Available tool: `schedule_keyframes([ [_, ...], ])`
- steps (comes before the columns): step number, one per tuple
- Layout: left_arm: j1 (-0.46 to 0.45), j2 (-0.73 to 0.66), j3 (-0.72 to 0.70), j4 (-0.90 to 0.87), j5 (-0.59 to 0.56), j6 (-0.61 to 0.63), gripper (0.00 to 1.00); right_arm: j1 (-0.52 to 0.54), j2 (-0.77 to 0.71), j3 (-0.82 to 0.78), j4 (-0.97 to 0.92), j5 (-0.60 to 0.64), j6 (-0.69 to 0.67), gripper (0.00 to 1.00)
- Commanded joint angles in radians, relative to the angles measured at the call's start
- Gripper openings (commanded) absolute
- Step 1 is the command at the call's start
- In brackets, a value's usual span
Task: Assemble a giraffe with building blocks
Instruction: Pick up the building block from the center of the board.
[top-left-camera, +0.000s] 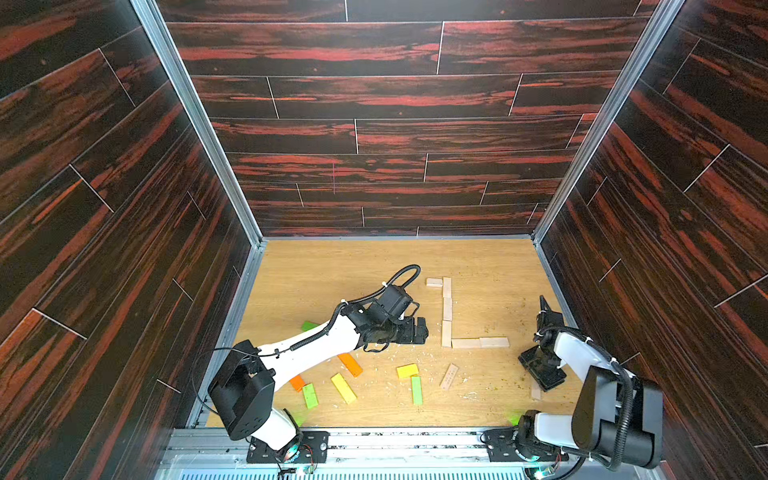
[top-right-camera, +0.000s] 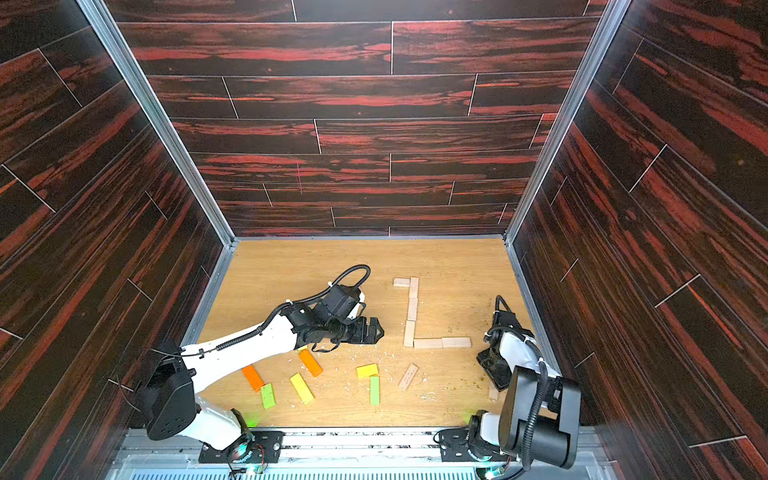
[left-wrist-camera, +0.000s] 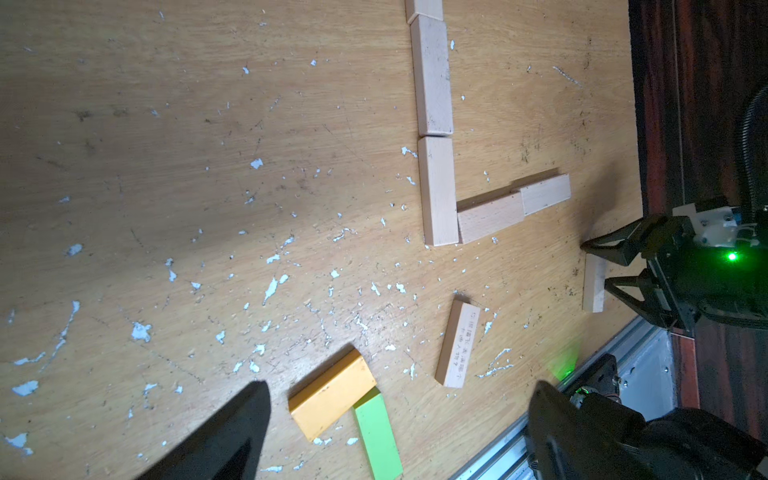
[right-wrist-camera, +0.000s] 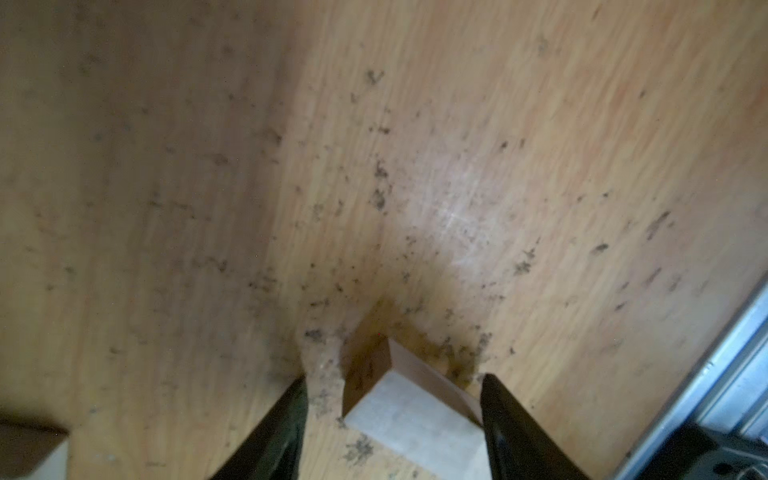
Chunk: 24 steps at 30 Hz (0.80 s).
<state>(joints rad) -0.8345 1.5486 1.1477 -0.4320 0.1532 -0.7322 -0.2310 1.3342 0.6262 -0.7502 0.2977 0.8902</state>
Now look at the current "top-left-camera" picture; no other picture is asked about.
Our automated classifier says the natural wood block diagonal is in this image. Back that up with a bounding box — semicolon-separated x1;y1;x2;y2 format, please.
451;338;482;349

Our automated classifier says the orange block centre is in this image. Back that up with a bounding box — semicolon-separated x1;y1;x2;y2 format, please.
337;353;363;377

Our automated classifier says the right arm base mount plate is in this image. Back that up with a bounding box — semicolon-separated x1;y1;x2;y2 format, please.
480;426;561;463

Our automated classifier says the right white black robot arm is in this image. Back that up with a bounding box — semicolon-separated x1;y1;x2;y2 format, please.
512;298;664;471

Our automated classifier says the aluminium front rail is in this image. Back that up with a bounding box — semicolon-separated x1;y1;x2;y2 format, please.
154;427;668;480

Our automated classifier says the orange block lower left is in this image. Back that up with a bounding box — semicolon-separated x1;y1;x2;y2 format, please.
289;375;306;392

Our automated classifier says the small green block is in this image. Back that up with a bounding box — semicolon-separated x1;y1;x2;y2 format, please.
301;321;318;332

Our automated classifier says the yellow block lower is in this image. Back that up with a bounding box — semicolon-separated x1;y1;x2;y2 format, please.
331;373;357;404

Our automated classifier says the light green block centre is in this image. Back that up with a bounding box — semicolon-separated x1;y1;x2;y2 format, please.
410;375;423;406

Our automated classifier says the light green block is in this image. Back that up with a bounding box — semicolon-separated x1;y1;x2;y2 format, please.
302;384;319;410
410;375;423;406

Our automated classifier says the short yellow block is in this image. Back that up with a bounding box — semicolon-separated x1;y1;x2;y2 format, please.
396;363;419;380

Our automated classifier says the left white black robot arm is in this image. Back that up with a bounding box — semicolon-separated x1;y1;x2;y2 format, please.
207;264;429;454

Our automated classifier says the natural wood block body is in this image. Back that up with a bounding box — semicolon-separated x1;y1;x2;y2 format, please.
441;321;452;348

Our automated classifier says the natural wood block printed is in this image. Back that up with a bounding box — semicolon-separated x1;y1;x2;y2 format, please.
440;364;459;390

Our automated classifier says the orange block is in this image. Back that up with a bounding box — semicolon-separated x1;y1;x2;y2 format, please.
289;375;306;392
337;353;363;377

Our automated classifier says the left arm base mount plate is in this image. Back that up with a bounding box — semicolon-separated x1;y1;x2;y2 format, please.
246;430;330;465

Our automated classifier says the light green block left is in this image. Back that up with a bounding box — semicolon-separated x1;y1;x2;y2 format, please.
302;384;319;410

